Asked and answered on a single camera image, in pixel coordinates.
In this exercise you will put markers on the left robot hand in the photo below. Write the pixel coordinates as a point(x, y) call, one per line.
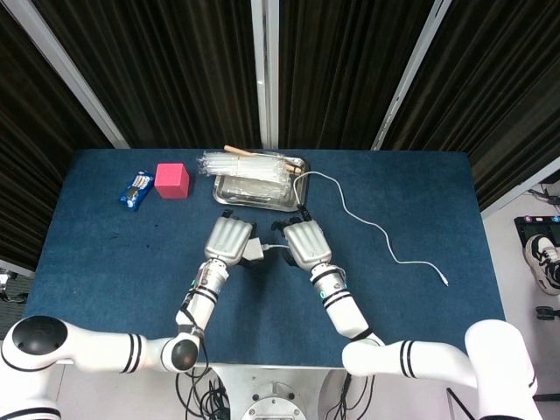
point(227, 238)

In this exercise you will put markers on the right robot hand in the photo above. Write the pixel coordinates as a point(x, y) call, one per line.
point(308, 245)

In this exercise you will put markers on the white charger block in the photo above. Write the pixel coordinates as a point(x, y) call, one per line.
point(254, 250)

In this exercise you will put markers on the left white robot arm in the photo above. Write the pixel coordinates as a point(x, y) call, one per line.
point(205, 302)

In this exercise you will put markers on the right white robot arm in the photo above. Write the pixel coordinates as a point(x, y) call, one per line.
point(345, 315)

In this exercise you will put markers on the metal tray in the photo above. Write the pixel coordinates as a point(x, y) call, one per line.
point(254, 199)

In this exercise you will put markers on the clear plastic straw bundle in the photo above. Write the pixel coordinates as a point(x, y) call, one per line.
point(245, 168)

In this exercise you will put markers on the pink foam cube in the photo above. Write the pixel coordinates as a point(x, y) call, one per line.
point(170, 181)

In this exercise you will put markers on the wooden stick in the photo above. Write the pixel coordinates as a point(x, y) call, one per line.
point(234, 150)

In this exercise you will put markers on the blue cookie packet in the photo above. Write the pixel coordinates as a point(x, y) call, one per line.
point(135, 192)

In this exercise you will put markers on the blue table cloth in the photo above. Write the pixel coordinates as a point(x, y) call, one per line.
point(109, 271)

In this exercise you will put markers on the dark pleated curtain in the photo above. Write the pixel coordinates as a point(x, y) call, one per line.
point(26, 131)
point(503, 87)
point(341, 65)
point(175, 65)

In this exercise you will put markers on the black and white sneaker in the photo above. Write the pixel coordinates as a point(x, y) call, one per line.
point(542, 258)

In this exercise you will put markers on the black caster foot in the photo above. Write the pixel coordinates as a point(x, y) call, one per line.
point(546, 313)

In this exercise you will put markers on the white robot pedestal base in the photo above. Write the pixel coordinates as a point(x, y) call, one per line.
point(271, 394)

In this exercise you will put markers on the white frame post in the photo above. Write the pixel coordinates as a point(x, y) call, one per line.
point(413, 74)
point(520, 192)
point(265, 74)
point(65, 70)

